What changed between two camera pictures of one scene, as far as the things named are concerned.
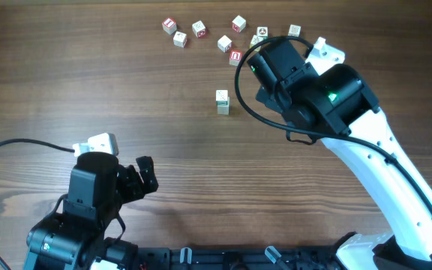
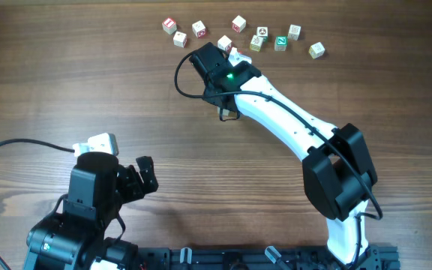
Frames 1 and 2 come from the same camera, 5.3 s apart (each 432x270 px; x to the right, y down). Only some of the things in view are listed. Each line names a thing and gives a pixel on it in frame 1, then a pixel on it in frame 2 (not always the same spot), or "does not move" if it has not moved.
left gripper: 134,190 does not move
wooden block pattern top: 294,30 does not move
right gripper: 262,95 -> 212,100
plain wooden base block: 224,109 does not move
